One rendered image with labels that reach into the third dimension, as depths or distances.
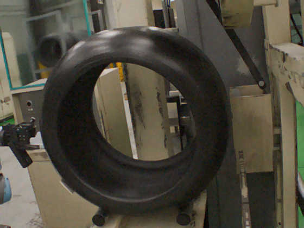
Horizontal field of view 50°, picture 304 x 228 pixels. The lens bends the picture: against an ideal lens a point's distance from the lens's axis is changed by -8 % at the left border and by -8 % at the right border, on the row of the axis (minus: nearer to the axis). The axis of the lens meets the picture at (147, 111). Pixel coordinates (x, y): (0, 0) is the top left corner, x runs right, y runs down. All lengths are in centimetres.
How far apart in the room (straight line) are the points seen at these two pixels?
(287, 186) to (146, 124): 61
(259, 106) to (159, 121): 39
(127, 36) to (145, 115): 48
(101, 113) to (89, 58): 86
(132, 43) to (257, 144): 61
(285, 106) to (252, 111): 13
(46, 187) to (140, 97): 99
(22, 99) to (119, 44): 119
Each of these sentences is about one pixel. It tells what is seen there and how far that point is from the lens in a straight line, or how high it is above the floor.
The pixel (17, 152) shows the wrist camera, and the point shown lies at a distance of 131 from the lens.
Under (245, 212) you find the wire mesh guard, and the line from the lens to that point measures 91.
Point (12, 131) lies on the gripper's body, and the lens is 130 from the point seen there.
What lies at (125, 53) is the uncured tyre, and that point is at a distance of 94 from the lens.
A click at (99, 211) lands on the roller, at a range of 118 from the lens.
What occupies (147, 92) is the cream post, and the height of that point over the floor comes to 123.
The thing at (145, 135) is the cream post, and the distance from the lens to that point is 139.
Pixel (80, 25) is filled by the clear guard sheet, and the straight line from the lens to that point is 181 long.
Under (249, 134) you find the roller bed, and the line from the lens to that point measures 128.
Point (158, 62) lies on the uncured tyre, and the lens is 93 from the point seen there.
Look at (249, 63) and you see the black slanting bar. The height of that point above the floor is 131.
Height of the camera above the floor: 147
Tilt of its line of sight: 13 degrees down
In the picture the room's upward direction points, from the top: 9 degrees counter-clockwise
